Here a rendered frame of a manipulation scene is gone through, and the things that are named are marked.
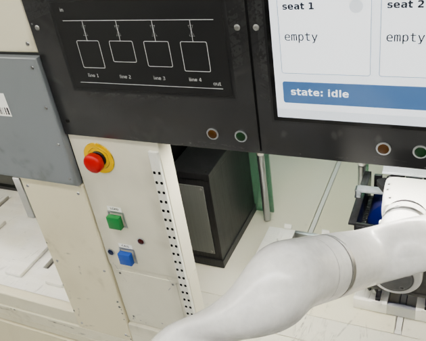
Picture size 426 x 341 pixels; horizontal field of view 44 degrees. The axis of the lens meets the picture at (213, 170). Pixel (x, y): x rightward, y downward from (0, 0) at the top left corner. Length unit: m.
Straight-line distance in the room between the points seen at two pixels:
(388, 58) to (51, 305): 1.10
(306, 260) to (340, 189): 1.05
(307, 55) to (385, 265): 0.32
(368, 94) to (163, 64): 0.32
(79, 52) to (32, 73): 0.12
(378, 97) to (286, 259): 0.27
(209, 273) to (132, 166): 0.52
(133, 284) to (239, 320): 0.64
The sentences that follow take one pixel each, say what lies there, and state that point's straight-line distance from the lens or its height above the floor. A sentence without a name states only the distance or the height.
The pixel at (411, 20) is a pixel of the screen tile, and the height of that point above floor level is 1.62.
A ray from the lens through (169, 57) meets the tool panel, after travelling 0.84.
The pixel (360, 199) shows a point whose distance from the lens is 1.22.
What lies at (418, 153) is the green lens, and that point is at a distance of 0.80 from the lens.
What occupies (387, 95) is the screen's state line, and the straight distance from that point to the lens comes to 0.76.
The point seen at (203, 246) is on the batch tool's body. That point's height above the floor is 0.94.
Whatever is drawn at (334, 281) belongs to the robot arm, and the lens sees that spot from 0.69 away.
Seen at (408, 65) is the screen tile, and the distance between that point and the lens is 0.74.
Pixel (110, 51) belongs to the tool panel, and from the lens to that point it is 0.90.
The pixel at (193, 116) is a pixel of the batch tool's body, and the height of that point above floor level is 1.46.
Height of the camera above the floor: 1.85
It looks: 32 degrees down
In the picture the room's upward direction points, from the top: 9 degrees counter-clockwise
